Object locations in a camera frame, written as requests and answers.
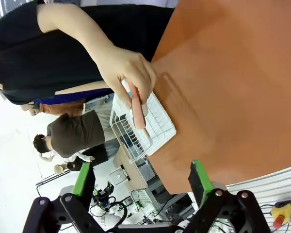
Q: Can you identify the white cutlery holder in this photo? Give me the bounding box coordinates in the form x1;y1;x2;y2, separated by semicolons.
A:
112;93;133;112

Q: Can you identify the person's left hand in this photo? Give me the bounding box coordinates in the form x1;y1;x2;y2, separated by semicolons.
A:
98;47;158;115

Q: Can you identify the white square device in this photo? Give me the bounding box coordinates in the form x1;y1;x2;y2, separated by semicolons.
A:
108;168;127;186

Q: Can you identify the person's left forearm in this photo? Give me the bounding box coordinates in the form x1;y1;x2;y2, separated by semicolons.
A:
36;3;122;73

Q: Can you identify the white wire dish rack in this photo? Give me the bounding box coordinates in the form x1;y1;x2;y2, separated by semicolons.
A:
109;92;177;164

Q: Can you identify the person with white sleeves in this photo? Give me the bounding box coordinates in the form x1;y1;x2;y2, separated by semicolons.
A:
40;143;109;168

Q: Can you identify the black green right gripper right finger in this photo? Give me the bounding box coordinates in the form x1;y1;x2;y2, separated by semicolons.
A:
186;159;271;233

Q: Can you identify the person in blue garment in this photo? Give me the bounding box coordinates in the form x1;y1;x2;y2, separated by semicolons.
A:
33;87;114;105

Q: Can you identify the person in orange shirt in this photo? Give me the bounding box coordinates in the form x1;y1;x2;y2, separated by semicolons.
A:
20;97;87;117

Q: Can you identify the person's right forearm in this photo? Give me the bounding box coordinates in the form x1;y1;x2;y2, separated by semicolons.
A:
54;82;112;96

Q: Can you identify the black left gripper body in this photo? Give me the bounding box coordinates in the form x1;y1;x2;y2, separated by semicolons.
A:
92;189;110;207

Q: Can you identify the person in black t-shirt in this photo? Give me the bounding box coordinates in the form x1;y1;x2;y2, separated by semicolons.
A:
0;0;178;106

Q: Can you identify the pink lint roller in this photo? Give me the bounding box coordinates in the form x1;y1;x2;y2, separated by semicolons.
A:
120;79;153;144

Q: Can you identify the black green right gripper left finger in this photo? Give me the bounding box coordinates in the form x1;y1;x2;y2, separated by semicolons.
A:
23;162;105;233

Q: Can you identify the white slatted panel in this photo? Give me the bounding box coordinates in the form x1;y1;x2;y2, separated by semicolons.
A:
226;164;291;233

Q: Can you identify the black metal stand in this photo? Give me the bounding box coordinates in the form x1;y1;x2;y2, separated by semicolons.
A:
35;169;71;187

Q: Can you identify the yellow red emergency stop button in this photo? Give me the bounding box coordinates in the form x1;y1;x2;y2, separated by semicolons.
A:
270;201;291;230

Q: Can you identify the person in brown shirt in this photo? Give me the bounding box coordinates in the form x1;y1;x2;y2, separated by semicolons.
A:
32;110;119;158

